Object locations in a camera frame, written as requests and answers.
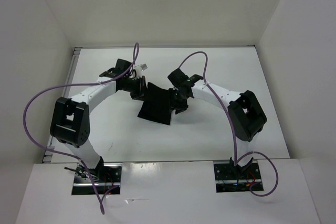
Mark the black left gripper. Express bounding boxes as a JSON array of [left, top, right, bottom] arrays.
[[121, 76, 152, 102]]

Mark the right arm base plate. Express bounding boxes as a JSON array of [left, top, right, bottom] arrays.
[[213, 161, 264, 193]]

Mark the purple cable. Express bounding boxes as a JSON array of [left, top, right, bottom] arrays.
[[22, 41, 140, 215], [179, 51, 279, 198]]

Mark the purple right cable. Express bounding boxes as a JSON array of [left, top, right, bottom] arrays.
[[179, 51, 279, 198]]

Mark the black thin base cable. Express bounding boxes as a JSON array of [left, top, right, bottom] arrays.
[[64, 165, 85, 176]]

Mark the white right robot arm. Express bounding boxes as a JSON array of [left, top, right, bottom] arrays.
[[168, 68, 267, 178]]

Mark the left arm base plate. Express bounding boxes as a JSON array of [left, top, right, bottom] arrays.
[[70, 163, 122, 196]]

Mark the black skirt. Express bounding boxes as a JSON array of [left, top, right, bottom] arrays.
[[138, 82, 172, 125]]

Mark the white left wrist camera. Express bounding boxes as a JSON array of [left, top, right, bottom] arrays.
[[132, 63, 148, 79]]

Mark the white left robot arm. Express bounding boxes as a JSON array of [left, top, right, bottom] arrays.
[[50, 59, 148, 182]]

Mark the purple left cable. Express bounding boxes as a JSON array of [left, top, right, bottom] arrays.
[[22, 41, 140, 215]]

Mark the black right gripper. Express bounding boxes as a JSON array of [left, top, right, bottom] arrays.
[[167, 87, 189, 114]]

